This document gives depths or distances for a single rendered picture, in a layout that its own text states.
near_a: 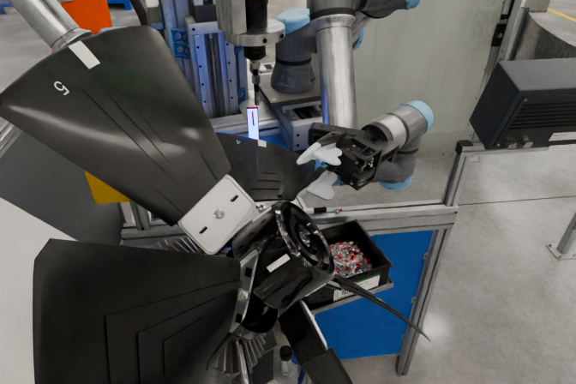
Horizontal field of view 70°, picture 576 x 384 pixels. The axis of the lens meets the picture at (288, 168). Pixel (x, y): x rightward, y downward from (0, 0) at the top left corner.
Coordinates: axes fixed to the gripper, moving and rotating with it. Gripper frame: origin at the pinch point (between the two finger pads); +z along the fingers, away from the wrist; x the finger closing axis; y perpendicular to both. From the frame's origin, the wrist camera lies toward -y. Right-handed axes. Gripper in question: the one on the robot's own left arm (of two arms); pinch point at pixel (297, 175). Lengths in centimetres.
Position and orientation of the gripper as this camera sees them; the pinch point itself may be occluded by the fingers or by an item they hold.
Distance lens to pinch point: 71.5
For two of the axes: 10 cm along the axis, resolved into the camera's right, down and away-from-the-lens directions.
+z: -7.3, 3.9, -5.6
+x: -0.7, 7.7, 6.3
